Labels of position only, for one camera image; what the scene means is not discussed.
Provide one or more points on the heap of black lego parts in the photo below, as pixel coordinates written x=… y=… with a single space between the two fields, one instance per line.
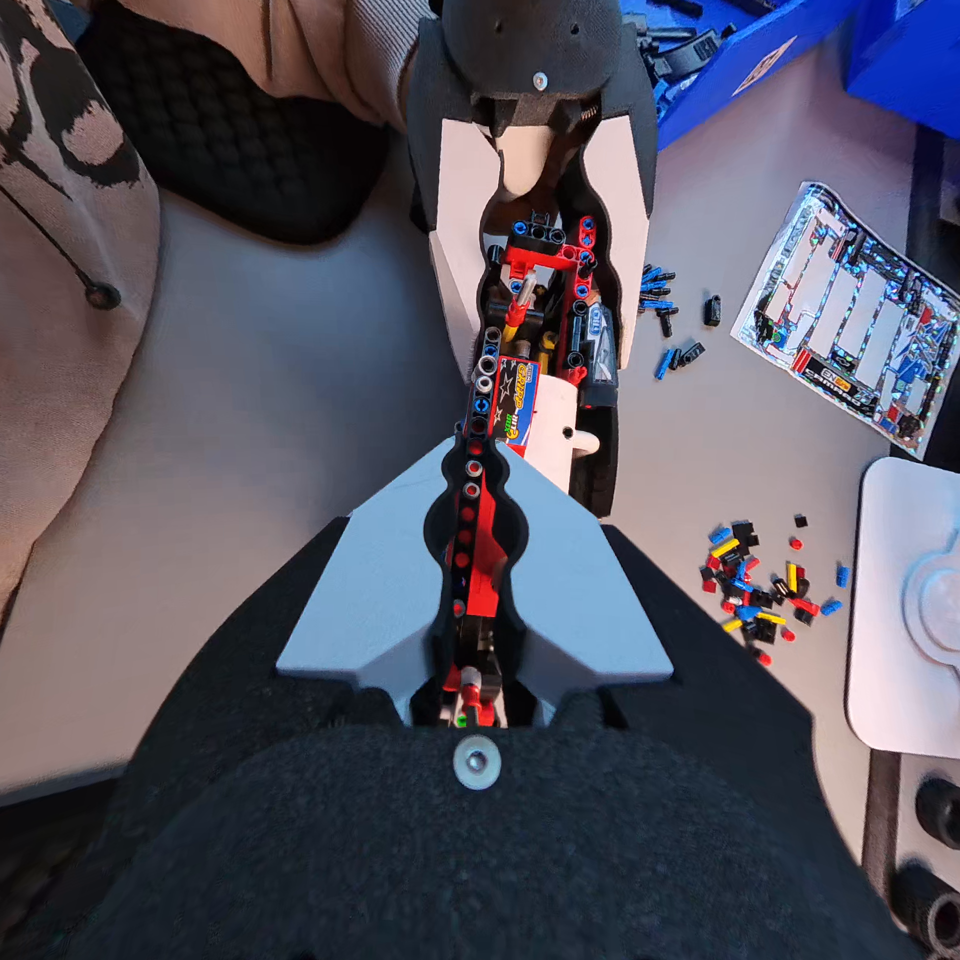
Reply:
x=690 y=49

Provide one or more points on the long black lego beam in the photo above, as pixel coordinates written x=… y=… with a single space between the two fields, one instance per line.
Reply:
x=474 y=480

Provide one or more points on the holographic sticker sheet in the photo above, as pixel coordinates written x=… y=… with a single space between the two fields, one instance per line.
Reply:
x=847 y=315

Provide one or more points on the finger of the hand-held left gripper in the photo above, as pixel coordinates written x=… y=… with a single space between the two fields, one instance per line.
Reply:
x=457 y=195
x=622 y=195

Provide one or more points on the blue lego pin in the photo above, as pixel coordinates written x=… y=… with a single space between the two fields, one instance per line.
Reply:
x=663 y=364

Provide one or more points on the black lego tyre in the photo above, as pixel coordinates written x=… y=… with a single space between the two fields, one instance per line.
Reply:
x=926 y=907
x=937 y=810

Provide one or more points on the bunch of blue black pins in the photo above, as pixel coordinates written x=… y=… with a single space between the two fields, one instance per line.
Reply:
x=656 y=289

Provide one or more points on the white book stand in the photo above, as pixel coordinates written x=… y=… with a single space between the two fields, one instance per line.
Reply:
x=885 y=600

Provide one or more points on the black lego connector piece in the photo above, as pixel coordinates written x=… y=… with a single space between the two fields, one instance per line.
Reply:
x=712 y=309
x=694 y=351

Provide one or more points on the person's left forearm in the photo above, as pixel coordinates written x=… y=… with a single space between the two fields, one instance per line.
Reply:
x=322 y=45

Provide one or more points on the lego race car model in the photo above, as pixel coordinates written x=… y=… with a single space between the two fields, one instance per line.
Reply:
x=555 y=420

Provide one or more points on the pile of small colourful pieces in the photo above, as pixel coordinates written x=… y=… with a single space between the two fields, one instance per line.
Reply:
x=750 y=585

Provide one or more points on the dark cloth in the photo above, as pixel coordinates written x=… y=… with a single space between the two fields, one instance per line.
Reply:
x=45 y=885

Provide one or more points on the blue parts bin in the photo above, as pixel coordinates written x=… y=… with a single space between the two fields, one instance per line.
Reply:
x=907 y=67

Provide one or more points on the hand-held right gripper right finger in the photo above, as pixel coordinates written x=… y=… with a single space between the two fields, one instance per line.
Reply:
x=592 y=607

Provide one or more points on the blue bin with white label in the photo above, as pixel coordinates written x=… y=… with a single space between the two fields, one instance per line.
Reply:
x=817 y=45

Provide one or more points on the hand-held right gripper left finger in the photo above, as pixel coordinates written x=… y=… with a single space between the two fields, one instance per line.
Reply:
x=360 y=600

